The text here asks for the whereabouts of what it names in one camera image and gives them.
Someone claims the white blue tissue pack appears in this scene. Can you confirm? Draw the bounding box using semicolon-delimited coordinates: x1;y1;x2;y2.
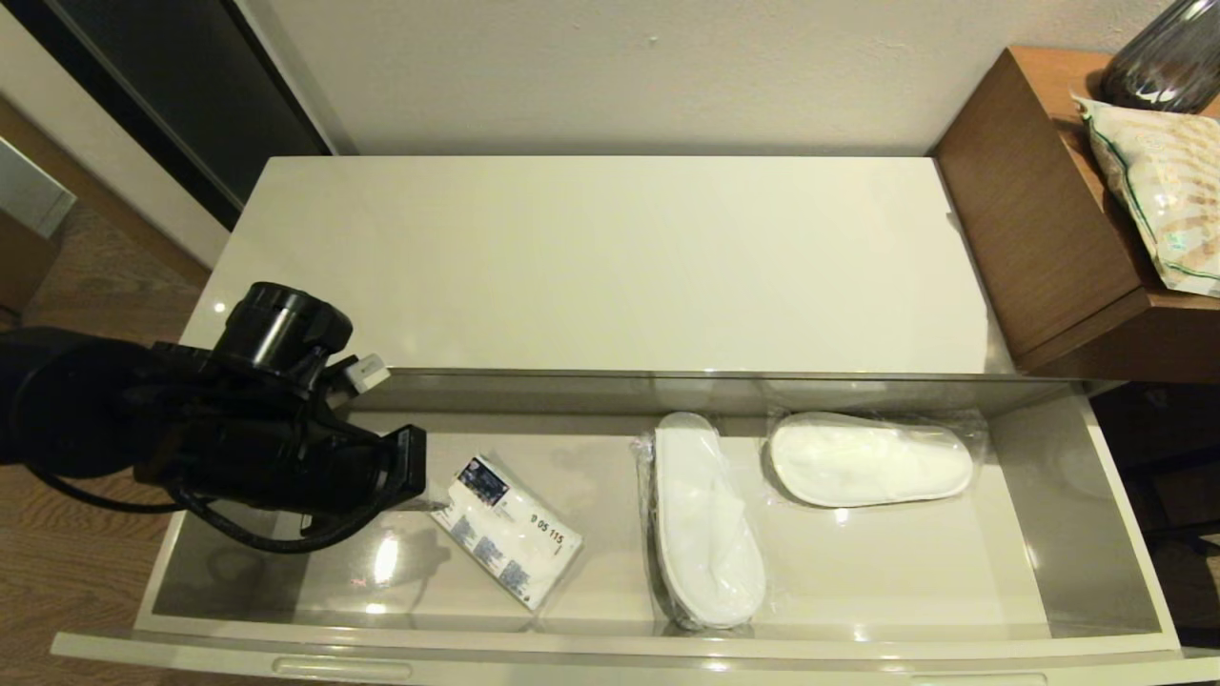
429;455;584;612

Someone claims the white cabinet drawer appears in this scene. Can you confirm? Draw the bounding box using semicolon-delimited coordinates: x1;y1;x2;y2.
50;370;1220;686

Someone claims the white plastic-wrapped slipper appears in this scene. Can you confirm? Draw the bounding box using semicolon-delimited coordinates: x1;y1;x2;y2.
633;411;769;633
764;409;985;510

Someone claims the white glossy cabinet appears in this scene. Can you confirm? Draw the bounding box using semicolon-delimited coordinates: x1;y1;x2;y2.
181;155;1017;378

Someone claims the white furniture panel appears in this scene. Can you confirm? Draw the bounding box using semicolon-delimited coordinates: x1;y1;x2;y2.
0;135;77;239

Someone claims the dark sliding door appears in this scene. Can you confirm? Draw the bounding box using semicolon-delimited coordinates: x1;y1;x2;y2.
5;0;335;230

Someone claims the brown wooden desk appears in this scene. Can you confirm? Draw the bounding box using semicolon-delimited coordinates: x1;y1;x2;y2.
932;46;1220;384

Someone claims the white green-trimmed snack bag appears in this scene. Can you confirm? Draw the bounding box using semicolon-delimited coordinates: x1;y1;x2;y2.
1072;92;1220;298

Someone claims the dark ribbed glass vase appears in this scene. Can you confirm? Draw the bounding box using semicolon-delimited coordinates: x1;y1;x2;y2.
1101;0;1220;113

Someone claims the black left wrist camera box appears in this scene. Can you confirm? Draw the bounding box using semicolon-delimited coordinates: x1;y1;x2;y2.
379;425;428;508

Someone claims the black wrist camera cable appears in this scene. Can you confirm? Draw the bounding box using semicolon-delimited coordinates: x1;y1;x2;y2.
27;465;406;555

